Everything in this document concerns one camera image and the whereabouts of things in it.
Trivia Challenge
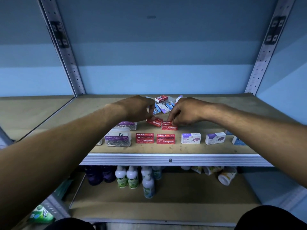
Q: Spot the person's left hand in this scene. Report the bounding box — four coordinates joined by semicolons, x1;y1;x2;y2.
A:
112;95;155;123

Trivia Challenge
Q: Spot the black upright bracket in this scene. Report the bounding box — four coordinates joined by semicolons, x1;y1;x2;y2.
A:
264;15;287;45
49;21;70;49

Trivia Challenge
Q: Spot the wooden shelf board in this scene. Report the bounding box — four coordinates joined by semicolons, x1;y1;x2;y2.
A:
0;95;75;142
17;93;298;155
69;166;262;225

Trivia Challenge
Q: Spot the dark purple bottle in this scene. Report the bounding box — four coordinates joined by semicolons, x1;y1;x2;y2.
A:
102;166;117;183
85;166;104;186

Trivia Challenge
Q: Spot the white purple staple box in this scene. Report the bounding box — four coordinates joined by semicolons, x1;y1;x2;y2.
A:
181;133;201;144
205;132;226;145

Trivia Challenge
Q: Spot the person's left forearm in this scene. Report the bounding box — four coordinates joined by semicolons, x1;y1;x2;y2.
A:
0;103;126;230

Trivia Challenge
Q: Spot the teal packet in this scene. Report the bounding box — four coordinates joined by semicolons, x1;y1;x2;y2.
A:
54;179;74;202

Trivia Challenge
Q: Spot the person's right leg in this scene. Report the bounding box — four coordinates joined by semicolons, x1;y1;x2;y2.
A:
235;205;307;230

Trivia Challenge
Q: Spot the clear paper clip box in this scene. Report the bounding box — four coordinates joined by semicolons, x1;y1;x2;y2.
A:
104;128;132;147
116;121;138;131

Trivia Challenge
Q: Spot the person's left leg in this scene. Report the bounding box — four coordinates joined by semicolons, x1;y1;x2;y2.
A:
44;217;95;230

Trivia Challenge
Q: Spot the white bottle green label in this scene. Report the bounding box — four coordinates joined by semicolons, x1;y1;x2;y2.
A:
126;166;140;190
142;174;155;199
152;166;163;180
115;166;128;189
141;166;154;180

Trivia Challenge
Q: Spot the person's right forearm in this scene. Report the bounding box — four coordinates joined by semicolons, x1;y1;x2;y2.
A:
207;103;307;188

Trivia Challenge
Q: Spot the green packet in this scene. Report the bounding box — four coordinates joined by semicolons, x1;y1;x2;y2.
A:
27;204;56;224

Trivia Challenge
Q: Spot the person's right hand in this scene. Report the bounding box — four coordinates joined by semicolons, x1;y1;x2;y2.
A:
167;97;213;127

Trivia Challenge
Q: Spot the grey perforated rack upright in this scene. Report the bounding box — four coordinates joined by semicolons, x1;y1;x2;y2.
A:
244;0;298;95
36;0;86;98

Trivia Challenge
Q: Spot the person's leg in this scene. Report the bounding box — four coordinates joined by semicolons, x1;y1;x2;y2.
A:
235;205;307;230
44;217;95;230

